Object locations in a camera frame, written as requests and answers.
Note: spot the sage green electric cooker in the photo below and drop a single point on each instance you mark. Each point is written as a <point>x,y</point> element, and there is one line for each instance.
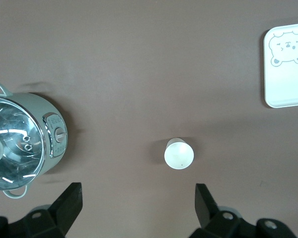
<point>55,116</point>

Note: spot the cream tray with bear print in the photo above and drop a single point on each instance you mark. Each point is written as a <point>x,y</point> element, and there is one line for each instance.
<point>288,81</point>

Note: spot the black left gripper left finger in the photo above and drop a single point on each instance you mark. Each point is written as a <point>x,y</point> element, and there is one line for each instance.
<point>39,223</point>

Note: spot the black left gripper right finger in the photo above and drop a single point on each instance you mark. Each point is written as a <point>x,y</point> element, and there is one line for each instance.
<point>226,225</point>

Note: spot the brown table cover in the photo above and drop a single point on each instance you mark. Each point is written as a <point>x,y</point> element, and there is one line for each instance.
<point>139,62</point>

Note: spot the white plastic cup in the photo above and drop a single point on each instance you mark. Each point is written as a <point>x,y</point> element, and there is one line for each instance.
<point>178,155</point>

